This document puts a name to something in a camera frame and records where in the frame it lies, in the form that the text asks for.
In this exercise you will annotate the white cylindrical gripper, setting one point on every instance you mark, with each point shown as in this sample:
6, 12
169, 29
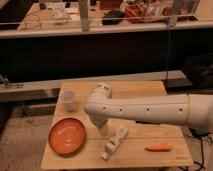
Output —
103, 130

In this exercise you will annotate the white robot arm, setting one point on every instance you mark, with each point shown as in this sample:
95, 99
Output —
190, 110

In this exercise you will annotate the orange ceramic bowl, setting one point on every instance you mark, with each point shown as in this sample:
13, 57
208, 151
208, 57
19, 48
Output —
67, 136

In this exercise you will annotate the white bottle with label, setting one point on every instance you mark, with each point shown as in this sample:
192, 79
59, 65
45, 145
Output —
114, 142

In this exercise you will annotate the white plastic cup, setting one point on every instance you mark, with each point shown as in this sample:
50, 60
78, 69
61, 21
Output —
68, 99

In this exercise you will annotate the orange carrot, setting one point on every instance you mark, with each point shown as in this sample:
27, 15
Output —
159, 148

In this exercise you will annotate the black bag on bench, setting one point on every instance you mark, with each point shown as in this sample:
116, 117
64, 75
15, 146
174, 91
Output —
112, 17

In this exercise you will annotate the red tool clutter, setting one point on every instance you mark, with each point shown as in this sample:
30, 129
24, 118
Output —
135, 13

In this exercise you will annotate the grey metal rail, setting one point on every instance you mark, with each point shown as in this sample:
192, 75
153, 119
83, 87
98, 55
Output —
50, 88

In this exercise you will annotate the grey metal post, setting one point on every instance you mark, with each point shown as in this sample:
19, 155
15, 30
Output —
83, 9
172, 20

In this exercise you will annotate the grey metal post right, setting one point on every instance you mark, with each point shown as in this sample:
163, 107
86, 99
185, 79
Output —
172, 20

